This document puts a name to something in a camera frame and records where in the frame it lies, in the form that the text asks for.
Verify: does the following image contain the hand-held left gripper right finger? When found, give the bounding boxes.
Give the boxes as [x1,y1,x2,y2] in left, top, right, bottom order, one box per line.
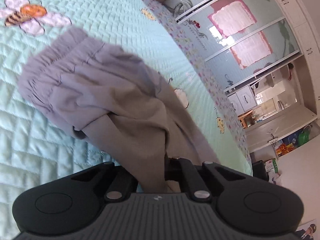
[165,157,247,202]

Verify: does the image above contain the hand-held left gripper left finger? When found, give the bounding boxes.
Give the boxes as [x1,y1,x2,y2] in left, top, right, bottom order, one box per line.
[71,162,138,202]

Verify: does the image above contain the grey pants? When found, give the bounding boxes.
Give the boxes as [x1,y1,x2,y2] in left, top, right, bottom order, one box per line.
[17,28,220,193]

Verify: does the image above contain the wooden chair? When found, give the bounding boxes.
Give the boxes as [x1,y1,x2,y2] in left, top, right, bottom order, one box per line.
[237,111,255,129]

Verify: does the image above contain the white drawer cabinet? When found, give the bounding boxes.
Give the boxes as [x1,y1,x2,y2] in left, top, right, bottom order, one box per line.
[225,67,278,120]

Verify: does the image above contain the purple dotted bed sheet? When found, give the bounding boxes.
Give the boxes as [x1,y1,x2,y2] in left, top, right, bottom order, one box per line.
[130,0,252,175]

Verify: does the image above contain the white door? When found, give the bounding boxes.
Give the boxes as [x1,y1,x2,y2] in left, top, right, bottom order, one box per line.
[246,104,318,153]

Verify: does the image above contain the light blue sliding wardrobe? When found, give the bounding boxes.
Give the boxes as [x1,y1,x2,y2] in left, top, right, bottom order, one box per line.
[162,0,320,98]

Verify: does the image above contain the pink-bordered paper sheet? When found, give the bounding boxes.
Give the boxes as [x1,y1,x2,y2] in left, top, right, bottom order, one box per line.
[229,30,273,70]
[208,1,258,37]

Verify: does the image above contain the green quilted bee bedspread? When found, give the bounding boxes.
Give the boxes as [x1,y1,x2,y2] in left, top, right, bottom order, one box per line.
[0,0,253,205]

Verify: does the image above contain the wall poster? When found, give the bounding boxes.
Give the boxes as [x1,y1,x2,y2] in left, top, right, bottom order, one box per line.
[295,219,320,240]

